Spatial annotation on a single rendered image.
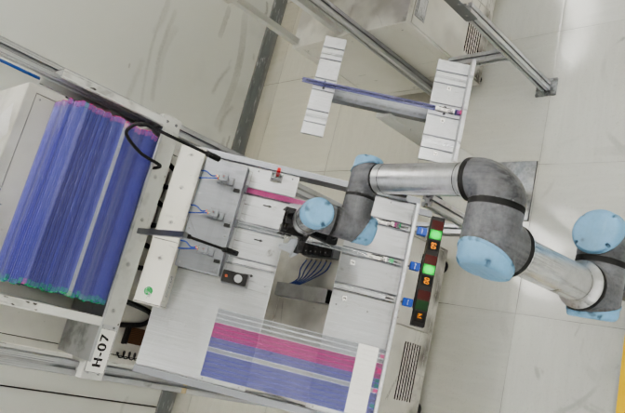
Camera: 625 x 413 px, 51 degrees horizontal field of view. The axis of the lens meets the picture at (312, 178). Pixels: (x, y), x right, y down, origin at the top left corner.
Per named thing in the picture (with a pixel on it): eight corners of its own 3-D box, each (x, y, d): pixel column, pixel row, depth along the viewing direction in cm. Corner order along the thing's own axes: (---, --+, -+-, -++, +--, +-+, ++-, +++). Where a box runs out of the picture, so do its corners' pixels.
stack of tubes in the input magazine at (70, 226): (159, 134, 189) (75, 94, 172) (104, 307, 176) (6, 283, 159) (138, 137, 198) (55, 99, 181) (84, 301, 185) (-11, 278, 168)
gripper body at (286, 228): (283, 208, 181) (291, 201, 169) (312, 217, 182) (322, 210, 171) (275, 234, 179) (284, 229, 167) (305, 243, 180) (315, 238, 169)
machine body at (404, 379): (457, 254, 271) (364, 206, 230) (424, 428, 253) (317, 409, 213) (342, 245, 317) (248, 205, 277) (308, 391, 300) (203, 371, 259)
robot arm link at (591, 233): (644, 222, 160) (623, 205, 151) (635, 275, 157) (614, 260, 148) (594, 219, 169) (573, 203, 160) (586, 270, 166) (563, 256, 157)
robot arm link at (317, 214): (333, 233, 154) (299, 222, 153) (323, 238, 165) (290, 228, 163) (341, 201, 156) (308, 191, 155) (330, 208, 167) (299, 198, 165)
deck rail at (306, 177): (418, 202, 207) (420, 198, 201) (417, 208, 207) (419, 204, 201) (203, 152, 212) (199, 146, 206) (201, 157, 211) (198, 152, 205)
